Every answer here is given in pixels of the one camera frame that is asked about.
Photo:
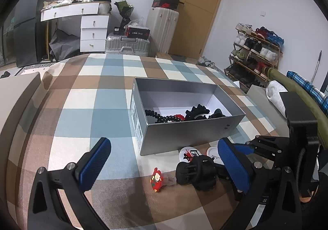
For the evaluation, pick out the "glass door cabinet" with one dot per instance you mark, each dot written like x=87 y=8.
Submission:
x=7 y=40

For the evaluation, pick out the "red black flat box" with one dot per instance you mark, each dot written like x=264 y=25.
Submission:
x=138 y=31

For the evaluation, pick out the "dark grey refrigerator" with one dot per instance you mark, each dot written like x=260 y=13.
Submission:
x=30 y=27

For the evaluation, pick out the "grey cardboard box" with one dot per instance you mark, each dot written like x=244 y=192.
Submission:
x=189 y=135

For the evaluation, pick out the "dark wrapped flower bouquet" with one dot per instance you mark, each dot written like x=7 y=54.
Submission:
x=125 y=12

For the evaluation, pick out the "shoe rack with shoes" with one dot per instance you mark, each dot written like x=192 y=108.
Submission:
x=253 y=53

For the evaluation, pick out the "person's dark clothing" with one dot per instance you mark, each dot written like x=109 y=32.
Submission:
x=319 y=214

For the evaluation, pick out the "shoes beside door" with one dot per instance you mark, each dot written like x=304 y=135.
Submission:
x=206 y=61

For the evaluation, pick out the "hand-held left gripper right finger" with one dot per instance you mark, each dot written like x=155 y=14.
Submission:
x=233 y=163

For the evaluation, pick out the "dark grey cloth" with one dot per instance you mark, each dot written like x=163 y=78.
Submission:
x=64 y=44

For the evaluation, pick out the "red cartoon figure hair clip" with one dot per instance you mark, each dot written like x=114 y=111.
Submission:
x=156 y=180

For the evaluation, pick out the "small black box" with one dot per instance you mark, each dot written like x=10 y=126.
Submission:
x=116 y=30

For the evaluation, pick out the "black hair claw clip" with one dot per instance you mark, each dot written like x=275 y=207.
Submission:
x=197 y=112
x=197 y=173

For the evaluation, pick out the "checked blanket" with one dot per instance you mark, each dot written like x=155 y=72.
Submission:
x=102 y=107

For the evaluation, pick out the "black red shoe box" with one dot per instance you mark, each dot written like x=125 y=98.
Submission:
x=166 y=0

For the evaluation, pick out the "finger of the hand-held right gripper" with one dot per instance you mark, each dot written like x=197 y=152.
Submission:
x=243 y=149
x=223 y=172

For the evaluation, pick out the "person's right hand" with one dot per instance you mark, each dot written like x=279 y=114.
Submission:
x=308 y=196

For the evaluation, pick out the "white grey pillow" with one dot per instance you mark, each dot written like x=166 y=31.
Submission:
x=276 y=96

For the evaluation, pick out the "beige upholstered bed frame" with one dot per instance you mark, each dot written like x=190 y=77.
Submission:
x=15 y=102

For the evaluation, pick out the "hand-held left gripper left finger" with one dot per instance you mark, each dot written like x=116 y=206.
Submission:
x=92 y=166

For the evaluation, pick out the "wooden door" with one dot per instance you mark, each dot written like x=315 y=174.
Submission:
x=199 y=9

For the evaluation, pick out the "small brown box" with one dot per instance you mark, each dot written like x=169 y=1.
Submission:
x=162 y=55

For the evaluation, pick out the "clutter of small things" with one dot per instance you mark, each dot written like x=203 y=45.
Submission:
x=69 y=0

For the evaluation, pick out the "striped rug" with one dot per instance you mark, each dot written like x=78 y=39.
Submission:
x=33 y=68

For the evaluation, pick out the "clear plastic bag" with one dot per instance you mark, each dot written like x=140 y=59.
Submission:
x=135 y=21

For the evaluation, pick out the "white suitcase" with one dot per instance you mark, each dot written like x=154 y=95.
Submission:
x=161 y=30

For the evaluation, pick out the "green rolled mat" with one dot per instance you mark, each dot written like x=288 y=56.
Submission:
x=299 y=89

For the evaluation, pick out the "silver suitcase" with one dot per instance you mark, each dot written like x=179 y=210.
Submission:
x=128 y=45

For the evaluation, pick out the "white round badge red print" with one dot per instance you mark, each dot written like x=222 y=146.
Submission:
x=185 y=153

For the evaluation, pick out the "white ribbed container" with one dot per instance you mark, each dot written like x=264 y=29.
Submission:
x=104 y=7

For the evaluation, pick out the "white dressing table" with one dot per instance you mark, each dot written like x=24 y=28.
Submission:
x=93 y=30

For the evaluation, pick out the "blue plaid cloth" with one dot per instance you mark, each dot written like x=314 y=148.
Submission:
x=310 y=89

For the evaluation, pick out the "translucent small hair clip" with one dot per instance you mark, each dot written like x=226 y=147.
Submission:
x=169 y=180

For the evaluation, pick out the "black slipper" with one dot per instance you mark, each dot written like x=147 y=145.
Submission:
x=4 y=74

